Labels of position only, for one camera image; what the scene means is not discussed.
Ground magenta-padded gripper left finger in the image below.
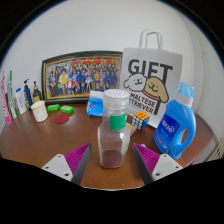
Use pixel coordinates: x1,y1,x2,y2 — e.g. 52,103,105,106
40,143,92,186

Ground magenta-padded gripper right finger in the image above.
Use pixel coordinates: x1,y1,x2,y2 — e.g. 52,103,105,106
132,143,184,186

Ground clear plastic bottle green label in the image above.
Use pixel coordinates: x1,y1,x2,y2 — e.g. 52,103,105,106
97,88,132,170

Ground small beige card box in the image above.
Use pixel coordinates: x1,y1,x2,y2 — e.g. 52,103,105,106
126,121,138,137

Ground blue detergent bottle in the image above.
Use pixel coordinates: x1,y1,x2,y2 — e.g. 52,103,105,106
152,81,198,160

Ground colourful puzzle cube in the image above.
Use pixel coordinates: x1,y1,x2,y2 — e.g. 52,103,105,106
131,111,151,131

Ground flat round red coaster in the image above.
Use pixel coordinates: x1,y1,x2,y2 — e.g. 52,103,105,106
53,113,70,125

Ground blue tissue pack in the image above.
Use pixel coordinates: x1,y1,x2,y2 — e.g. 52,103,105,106
86,90,105,118

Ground white mug yellow rim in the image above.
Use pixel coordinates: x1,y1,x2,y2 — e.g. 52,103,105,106
30,100,50,123

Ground amber pump bottle yellow label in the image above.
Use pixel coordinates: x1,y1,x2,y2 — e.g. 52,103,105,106
31,80,44,104

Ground white bottle blue cap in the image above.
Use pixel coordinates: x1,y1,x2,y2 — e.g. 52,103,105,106
14,87,28,115

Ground dark blue pump bottle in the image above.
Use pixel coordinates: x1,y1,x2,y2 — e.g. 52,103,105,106
23,78,34,108

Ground framed group picture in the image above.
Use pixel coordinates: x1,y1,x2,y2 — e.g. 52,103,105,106
41,50,124,106

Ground tall white printed box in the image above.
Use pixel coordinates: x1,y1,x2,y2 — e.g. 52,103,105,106
7,69,19,120

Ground tall pink box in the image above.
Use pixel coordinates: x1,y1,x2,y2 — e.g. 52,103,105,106
0,75,13,126

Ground white paper gift bag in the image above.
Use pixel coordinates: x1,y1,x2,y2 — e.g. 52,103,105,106
119,28,184,129

